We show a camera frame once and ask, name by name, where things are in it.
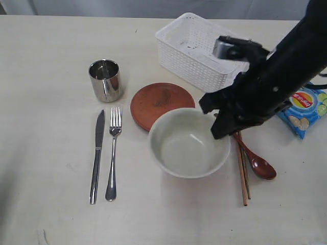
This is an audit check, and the brown round plate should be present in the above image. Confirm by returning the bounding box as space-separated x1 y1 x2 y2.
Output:
130 83 195 131

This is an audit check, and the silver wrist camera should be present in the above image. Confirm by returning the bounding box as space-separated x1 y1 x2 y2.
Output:
212 36 270 61

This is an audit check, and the silver table knife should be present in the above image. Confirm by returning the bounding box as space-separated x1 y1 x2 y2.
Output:
89 110 105 205

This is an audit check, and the white speckled ceramic bowl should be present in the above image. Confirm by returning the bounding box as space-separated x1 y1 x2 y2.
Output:
148 108 231 179

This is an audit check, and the blue chips snack bag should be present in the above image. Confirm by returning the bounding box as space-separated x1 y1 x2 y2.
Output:
277 88 326 139

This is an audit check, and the wooden chopstick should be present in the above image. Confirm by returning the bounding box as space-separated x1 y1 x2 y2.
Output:
234 134 248 207
240 145 251 200

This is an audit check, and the white plastic perforated basket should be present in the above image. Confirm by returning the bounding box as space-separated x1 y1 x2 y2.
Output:
155 13 249 92

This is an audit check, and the brown wooden spoon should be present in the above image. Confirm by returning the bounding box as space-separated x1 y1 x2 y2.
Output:
231 133 277 180

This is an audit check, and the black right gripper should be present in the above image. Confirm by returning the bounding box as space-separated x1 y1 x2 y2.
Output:
199 50 307 139

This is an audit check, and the shiny steel cup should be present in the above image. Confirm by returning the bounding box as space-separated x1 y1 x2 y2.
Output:
88 59 123 103

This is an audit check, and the silver metal fork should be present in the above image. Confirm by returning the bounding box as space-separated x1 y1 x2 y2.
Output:
105 107 122 201

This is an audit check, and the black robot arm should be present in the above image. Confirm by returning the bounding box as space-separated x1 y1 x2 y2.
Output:
199 1 326 139

